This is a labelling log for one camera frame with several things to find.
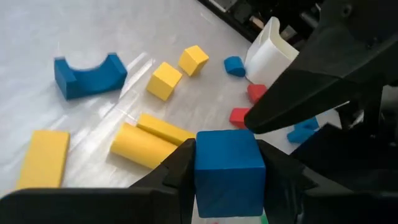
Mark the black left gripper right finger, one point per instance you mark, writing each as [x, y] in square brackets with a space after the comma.
[289, 199]

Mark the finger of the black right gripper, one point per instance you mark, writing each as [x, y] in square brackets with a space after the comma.
[295, 99]
[351, 155]

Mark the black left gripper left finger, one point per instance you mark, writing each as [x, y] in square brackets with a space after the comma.
[109, 205]

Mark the blue cube block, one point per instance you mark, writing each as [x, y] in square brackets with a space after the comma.
[230, 174]

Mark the yellow cube block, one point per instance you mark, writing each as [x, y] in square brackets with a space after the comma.
[164, 81]
[193, 60]

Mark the red block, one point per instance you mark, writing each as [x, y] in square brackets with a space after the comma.
[238, 118]
[256, 93]

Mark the white plastic storage bin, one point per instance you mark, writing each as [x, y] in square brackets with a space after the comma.
[267, 59]

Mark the yellow cylinder block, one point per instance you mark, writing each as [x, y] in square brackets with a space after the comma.
[141, 146]

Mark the blue half-round block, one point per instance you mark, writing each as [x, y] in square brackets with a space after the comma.
[234, 67]

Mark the yellow flat block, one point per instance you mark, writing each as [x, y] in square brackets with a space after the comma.
[43, 160]

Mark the yellow narrow block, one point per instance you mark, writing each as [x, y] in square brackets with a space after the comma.
[168, 129]

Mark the blue arch block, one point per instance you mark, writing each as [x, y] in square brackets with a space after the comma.
[90, 82]

